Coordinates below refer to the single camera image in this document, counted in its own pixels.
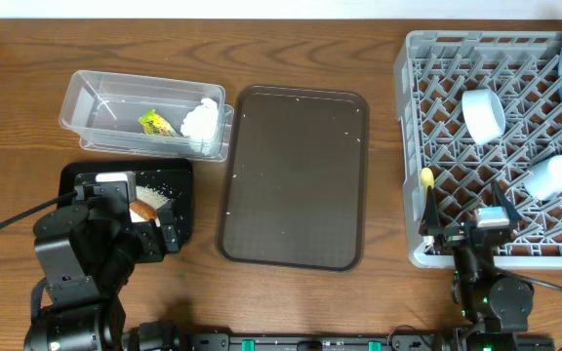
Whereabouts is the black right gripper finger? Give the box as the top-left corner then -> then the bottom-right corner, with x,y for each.
419,186 -> 441,237
491,180 -> 522,224

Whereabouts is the orange carrot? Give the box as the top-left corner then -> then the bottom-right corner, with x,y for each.
129,200 -> 158,222

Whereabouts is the yellow plastic spoon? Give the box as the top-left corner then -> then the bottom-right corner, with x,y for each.
420,167 -> 436,248

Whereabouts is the blue cup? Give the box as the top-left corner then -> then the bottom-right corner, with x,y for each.
524,155 -> 562,201

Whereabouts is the light blue bowl with rice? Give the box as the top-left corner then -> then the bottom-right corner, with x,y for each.
462,89 -> 505,145

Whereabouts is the yellow green snack wrapper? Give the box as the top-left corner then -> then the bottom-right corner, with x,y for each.
139,109 -> 179,137

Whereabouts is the white tissue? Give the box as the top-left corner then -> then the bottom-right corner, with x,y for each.
180,97 -> 219,155

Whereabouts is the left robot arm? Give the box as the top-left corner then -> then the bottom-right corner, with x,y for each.
23,203 -> 188,350

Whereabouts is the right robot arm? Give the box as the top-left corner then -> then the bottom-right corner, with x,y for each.
419,182 -> 534,350

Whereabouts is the grey dishwasher rack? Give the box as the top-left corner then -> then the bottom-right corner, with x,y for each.
393,30 -> 562,269

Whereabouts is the white rice pile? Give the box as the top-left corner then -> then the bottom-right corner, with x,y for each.
136,185 -> 182,210

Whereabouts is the black bin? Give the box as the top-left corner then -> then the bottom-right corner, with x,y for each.
59,158 -> 194,253

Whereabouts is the dark brown serving tray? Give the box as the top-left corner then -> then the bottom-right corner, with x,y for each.
216,85 -> 369,272

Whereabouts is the clear plastic bin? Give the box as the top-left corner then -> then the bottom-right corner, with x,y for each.
60,70 -> 233,162

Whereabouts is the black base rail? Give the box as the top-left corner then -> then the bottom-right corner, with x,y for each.
124,319 -> 555,351

